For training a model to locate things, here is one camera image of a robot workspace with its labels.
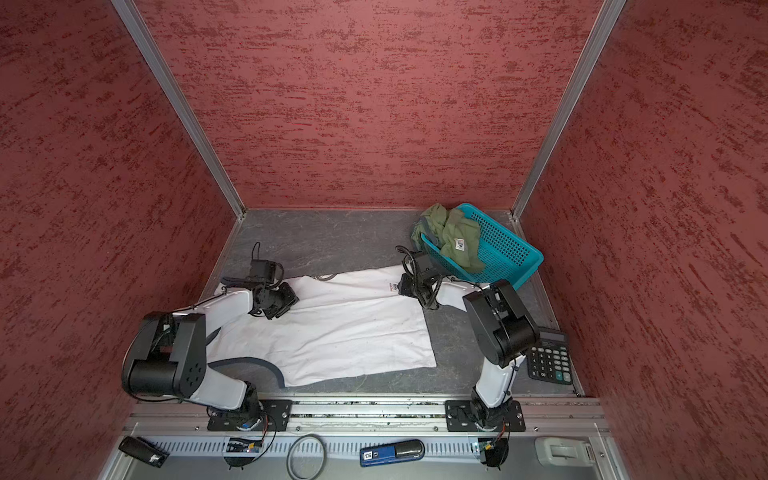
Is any white tank top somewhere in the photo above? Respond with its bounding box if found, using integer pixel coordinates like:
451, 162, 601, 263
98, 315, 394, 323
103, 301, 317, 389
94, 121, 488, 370
207, 266, 437, 387

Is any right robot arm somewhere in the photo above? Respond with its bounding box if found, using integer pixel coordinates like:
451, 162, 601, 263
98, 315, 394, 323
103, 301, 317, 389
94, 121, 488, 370
396, 245, 540, 432

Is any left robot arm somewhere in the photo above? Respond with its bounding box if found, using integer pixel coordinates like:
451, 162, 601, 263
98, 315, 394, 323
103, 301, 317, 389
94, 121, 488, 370
121, 278, 299, 433

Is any green tank top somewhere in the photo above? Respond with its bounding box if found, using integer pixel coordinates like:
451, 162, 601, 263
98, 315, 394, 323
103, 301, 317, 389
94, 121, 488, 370
411, 203, 485, 274

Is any teal plastic basket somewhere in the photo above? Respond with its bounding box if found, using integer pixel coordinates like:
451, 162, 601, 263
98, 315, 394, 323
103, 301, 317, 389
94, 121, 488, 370
423, 203, 544, 288

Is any black calculator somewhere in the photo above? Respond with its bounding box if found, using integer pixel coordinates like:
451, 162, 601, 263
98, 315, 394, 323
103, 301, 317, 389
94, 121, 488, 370
526, 327, 574, 385

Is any left circuit board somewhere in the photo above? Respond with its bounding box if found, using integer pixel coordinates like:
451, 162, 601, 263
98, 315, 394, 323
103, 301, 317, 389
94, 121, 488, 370
223, 437, 265, 469

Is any circuit board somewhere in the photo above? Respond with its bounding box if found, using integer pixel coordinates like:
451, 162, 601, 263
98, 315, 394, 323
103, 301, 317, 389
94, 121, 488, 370
223, 437, 265, 469
478, 438, 509, 470

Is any blue black device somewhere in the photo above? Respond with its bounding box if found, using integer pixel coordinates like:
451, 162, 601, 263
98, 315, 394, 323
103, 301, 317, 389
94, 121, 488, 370
359, 439, 426, 468

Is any right circuit board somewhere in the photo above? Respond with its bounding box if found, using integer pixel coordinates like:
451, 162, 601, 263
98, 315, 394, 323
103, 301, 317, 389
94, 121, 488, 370
478, 438, 509, 470

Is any black box device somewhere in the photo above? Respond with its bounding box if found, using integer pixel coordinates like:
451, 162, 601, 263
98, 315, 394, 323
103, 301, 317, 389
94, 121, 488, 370
118, 436, 169, 468

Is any grey white device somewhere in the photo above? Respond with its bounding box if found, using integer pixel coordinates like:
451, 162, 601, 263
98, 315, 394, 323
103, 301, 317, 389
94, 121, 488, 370
535, 437, 596, 468

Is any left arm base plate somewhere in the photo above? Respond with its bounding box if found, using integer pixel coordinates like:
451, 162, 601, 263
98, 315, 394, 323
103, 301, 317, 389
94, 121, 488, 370
206, 399, 293, 434

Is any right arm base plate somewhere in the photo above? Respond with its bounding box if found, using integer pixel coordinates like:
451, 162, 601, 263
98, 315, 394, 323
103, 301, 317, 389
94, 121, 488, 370
445, 399, 526, 433

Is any black cable loop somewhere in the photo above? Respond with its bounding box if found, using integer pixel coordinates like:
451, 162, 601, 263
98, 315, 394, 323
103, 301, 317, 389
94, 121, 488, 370
286, 434, 328, 480

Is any aluminium rail frame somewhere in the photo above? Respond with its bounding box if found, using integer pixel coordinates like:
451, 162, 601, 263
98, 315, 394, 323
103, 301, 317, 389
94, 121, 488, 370
119, 394, 629, 479

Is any left corner aluminium post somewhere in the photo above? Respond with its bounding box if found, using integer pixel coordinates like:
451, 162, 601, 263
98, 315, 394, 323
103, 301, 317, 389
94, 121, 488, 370
111, 0, 247, 222

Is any corner aluminium post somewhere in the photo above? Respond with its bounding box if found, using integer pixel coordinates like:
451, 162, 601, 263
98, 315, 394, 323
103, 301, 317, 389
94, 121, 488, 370
511, 0, 626, 223
111, 0, 247, 222

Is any right corner aluminium post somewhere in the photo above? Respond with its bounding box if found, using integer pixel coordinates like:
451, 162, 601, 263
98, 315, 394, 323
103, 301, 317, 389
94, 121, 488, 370
511, 0, 626, 223

